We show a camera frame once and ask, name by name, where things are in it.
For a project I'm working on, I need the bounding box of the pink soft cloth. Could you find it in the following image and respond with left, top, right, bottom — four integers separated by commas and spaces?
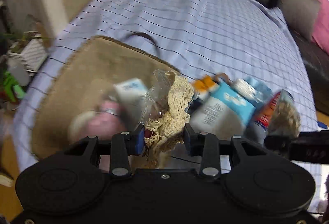
68, 100, 126, 143

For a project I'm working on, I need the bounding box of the cream crochet lace cloth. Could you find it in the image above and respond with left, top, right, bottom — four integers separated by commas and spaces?
140, 70, 194, 167

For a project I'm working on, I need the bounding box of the small white wipes packet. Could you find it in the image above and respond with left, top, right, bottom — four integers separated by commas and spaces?
231, 79, 256, 99

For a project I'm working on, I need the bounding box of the cleansing towel pack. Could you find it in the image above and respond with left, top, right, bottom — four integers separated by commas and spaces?
190, 82, 255, 140

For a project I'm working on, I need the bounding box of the red biscuit packet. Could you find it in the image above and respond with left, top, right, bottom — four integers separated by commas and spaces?
251, 91, 281, 133

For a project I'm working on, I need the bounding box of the woven basket with floral lining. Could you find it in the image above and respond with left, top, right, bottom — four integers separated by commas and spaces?
30, 35, 186, 171

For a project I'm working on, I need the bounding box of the pink pillow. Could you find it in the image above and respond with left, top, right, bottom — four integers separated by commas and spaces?
312, 0, 329, 53

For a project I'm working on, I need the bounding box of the blue checked bed sheet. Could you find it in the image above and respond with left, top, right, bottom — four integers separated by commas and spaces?
13, 0, 318, 171

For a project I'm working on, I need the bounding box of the green spray bottle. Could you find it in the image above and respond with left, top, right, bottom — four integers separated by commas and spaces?
1, 71, 26, 104

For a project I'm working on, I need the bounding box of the white ribbed plant pot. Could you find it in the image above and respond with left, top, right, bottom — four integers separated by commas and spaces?
7, 34, 48, 73

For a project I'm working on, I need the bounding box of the clear squeeze wash bottle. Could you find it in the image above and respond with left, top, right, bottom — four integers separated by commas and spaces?
7, 58, 30, 87

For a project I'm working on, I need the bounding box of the grey pillow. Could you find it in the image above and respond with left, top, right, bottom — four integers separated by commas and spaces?
278, 0, 321, 41

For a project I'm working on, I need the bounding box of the green spiky plant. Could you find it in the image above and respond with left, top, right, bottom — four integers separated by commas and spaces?
1, 14, 52, 53

